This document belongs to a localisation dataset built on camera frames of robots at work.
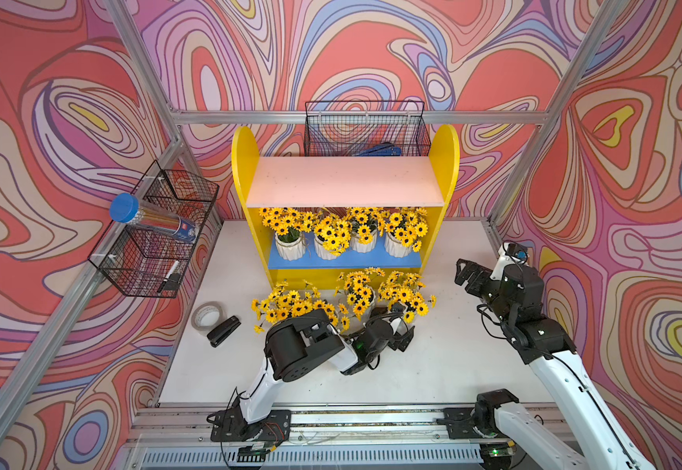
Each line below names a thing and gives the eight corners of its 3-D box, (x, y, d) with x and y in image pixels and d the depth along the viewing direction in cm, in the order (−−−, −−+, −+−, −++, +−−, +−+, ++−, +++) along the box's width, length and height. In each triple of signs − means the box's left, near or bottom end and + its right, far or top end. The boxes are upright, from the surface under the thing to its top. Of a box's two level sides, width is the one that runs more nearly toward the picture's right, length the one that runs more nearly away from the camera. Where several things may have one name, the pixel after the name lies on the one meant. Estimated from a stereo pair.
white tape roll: (189, 336, 90) (184, 331, 88) (200, 306, 97) (196, 301, 95) (223, 336, 90) (219, 331, 88) (231, 306, 97) (228, 301, 95)
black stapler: (209, 342, 90) (204, 337, 87) (237, 319, 95) (234, 314, 92) (214, 348, 89) (209, 343, 86) (243, 325, 94) (239, 319, 91)
